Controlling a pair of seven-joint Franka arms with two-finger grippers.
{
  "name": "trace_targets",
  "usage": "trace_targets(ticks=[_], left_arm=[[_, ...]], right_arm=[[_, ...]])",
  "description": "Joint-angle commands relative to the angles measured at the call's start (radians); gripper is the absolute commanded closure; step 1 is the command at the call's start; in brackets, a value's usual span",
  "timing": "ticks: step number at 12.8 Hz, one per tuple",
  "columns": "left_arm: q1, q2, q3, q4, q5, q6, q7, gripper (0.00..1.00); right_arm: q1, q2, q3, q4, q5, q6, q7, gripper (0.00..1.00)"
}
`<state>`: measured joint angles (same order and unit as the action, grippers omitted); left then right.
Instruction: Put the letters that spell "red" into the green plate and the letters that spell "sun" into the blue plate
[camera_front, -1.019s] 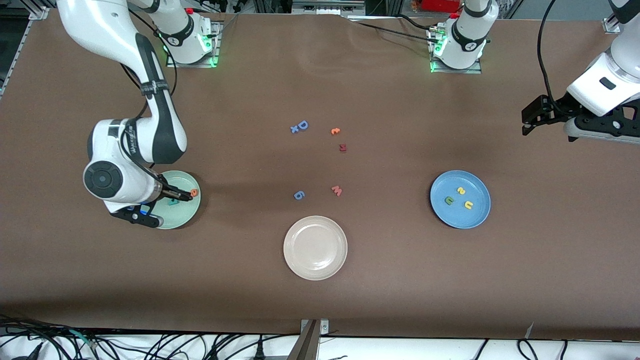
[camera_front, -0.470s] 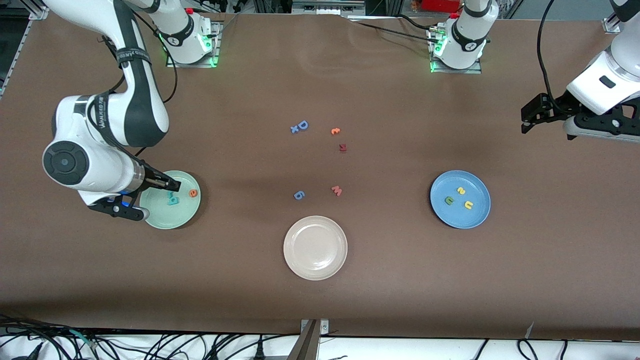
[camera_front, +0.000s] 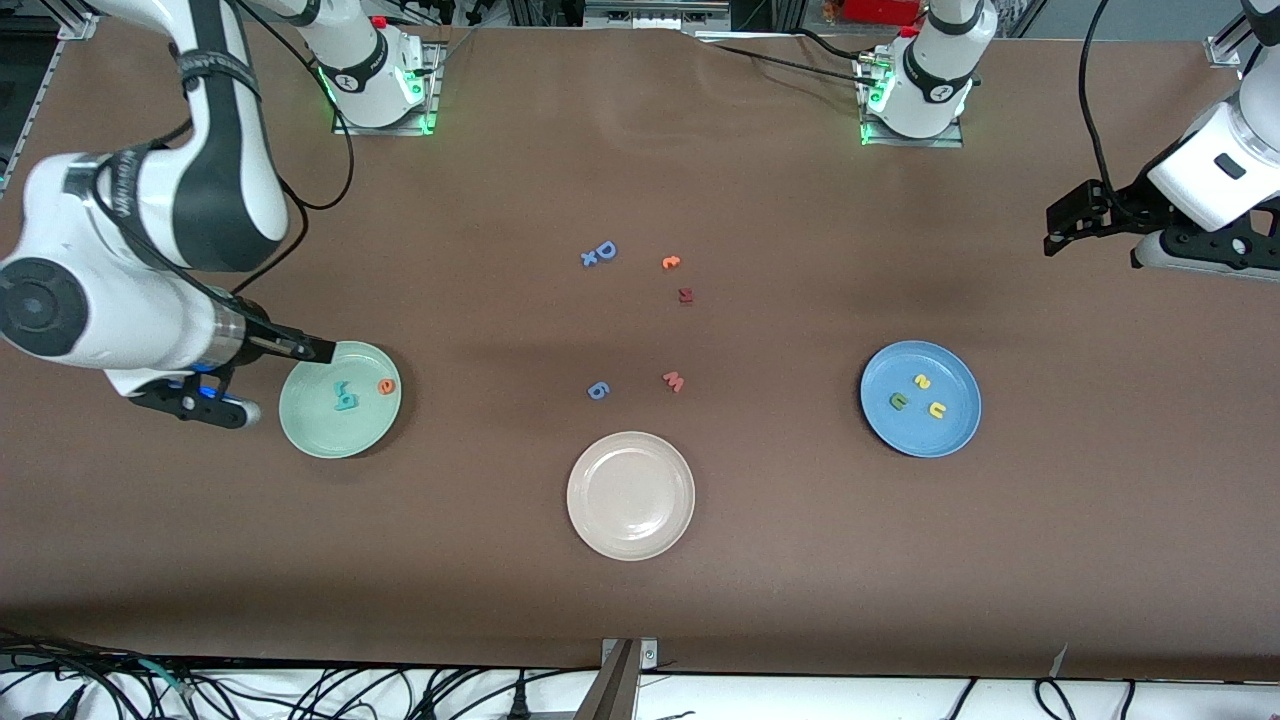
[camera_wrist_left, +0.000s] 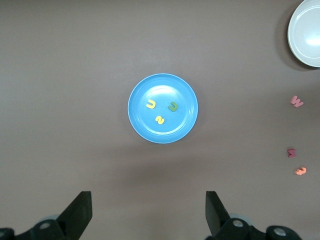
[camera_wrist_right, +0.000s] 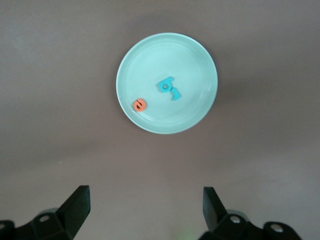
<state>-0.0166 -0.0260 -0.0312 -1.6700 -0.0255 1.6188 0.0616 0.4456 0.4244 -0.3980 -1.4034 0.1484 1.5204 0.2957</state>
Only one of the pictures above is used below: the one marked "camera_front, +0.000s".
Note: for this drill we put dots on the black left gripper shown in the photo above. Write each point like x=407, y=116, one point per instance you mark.
x=1118, y=206

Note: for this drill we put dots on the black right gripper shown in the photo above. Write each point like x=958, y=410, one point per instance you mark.
x=262, y=336

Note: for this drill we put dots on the teal foam letter q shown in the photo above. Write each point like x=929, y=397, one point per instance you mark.
x=347, y=403

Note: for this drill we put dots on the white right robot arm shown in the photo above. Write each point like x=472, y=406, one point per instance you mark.
x=100, y=320

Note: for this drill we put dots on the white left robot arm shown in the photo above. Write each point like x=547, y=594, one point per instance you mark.
x=940, y=70

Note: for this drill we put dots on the mint green plate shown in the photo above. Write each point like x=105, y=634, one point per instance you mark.
x=330, y=435

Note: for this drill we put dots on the brown table cover sheet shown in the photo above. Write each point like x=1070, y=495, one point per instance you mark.
x=200, y=550

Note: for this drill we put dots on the blue plate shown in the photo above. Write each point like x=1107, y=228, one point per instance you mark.
x=920, y=435

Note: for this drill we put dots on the red box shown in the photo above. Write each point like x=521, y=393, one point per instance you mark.
x=880, y=10

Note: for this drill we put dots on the blue foam figure six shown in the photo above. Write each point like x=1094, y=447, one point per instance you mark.
x=603, y=393

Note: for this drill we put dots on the blue foam letter D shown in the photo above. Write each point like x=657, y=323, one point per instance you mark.
x=613, y=251

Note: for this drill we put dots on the beige plate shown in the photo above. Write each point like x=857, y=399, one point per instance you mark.
x=631, y=495

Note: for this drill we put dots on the pink foam letter w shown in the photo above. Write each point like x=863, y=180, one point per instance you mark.
x=674, y=381

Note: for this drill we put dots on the black power plug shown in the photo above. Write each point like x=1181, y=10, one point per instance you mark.
x=519, y=703

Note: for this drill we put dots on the white paper tag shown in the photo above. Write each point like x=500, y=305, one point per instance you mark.
x=1061, y=660

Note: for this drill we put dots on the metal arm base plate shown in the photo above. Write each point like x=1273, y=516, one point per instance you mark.
x=434, y=100
x=910, y=143

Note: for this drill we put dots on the aluminium frame corner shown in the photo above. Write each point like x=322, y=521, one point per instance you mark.
x=1225, y=52
x=75, y=25

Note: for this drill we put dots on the metal table clamp bracket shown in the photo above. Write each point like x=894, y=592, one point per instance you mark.
x=615, y=690

